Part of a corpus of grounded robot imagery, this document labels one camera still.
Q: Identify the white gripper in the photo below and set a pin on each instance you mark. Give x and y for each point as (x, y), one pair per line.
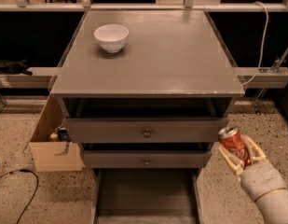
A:
(264, 179)

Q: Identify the red coke can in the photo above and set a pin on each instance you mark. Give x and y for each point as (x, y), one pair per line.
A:
(236, 151)

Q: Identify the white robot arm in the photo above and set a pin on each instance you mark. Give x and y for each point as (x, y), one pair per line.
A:
(273, 207)

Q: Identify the grey drawer cabinet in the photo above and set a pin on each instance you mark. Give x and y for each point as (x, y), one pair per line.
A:
(172, 66)

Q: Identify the grey bottom drawer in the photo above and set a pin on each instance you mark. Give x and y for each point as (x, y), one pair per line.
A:
(146, 196)

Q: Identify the grey drawer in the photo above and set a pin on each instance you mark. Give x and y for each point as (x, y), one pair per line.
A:
(145, 159)
(178, 130)
(146, 196)

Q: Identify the grey middle drawer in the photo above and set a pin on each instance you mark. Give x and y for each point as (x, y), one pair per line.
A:
(145, 159)

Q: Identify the grey top drawer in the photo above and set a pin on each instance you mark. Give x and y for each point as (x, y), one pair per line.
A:
(178, 130)

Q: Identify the white ceramic bowl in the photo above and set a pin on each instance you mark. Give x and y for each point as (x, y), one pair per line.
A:
(111, 37)

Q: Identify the items inside cardboard box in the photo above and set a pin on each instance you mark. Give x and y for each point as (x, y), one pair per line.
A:
(60, 135)

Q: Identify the cardboard box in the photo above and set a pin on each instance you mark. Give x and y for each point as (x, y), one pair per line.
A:
(50, 153)

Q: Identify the black object on ledge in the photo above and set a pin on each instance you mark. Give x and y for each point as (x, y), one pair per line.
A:
(14, 67)

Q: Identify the metal rail frame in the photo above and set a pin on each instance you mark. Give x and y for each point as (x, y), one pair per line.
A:
(81, 5)

